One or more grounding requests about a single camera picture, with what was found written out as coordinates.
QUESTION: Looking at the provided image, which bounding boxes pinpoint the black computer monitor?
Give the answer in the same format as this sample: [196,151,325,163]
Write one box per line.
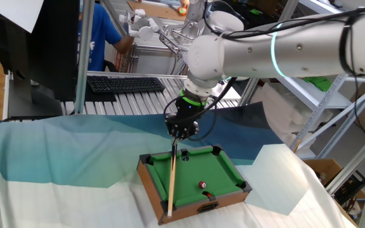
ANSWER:
[0,0,80,120]

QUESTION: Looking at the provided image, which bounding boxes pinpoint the grey slotted metal shelf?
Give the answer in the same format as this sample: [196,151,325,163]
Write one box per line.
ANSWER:
[277,74,365,159]

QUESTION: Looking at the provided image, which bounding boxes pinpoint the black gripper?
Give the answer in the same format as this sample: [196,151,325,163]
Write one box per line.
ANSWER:
[165,96,207,143]

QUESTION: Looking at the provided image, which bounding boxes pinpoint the red white label sign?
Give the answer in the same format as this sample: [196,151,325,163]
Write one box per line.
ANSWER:
[115,50,129,73]

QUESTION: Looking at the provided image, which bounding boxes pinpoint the white haptic teleoperation device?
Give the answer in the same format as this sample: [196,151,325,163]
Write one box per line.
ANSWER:
[118,8,245,60]

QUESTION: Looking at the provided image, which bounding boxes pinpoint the mini green felt pool table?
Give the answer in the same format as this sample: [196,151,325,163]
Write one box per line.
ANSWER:
[136,144,253,226]

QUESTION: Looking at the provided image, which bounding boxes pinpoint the green plastic item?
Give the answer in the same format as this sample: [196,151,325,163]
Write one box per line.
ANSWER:
[302,75,332,92]

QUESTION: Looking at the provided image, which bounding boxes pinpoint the black electronic device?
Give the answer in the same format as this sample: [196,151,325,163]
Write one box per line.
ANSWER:
[333,170,365,206]

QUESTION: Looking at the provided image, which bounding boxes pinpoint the blue white gradient tablecloth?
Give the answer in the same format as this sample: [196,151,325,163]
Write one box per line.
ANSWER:
[0,101,356,228]

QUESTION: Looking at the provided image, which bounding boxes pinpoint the black computer keyboard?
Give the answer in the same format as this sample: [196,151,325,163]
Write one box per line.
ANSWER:
[86,75,166,94]

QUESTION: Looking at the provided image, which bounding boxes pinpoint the flat cardboard sheet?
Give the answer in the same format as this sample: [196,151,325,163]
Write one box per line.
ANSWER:
[127,0,186,22]

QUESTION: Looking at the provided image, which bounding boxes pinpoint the white foam packing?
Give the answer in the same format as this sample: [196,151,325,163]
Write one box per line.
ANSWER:
[252,82,334,149]

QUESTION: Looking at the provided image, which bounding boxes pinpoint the wooden pool cue black butt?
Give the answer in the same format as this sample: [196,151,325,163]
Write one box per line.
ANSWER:
[166,138,179,219]

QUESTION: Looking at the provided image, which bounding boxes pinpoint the open cardboard box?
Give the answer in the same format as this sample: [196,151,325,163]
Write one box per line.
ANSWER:
[302,158,343,187]

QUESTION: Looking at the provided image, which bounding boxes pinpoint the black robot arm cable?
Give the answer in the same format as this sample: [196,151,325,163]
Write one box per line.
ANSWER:
[163,0,365,155]

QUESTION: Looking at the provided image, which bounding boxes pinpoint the black desk pad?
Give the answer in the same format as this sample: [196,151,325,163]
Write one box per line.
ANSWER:
[84,80,117,103]

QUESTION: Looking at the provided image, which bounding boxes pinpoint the aluminium profile workbench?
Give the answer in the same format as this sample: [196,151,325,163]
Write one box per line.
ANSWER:
[101,0,189,75]

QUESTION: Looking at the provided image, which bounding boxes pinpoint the white paper sheet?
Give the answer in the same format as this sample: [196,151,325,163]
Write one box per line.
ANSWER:
[0,0,45,34]

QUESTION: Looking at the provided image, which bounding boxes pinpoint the green wrist adapter ring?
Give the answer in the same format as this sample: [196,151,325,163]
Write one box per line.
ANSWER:
[179,89,208,107]

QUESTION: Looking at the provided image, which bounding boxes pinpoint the person right forearm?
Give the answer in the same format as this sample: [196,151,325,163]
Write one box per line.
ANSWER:
[112,34,136,54]

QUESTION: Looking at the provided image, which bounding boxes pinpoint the person in blue shirt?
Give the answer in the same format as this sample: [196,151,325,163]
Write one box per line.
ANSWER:
[79,1,123,72]

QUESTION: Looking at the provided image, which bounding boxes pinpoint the black equipment case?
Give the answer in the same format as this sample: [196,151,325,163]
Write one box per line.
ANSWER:
[214,0,285,31]

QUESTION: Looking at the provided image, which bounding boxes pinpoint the black office chair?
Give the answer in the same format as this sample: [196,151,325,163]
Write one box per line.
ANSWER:
[101,60,119,73]

